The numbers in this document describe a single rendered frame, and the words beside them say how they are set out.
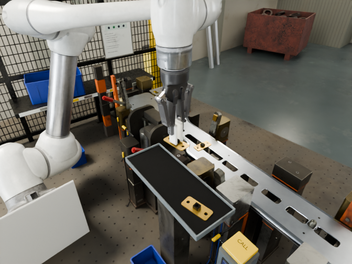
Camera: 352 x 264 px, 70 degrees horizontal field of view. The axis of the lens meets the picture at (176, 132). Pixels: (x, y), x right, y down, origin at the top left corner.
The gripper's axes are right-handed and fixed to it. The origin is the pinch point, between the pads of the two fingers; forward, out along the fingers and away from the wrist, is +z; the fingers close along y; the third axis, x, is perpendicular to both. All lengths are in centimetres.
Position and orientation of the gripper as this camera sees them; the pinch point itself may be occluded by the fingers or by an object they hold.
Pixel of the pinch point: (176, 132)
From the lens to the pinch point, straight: 75.7
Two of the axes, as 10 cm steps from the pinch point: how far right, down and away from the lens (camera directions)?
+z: 0.2, 8.3, 5.5
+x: 6.9, 3.9, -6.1
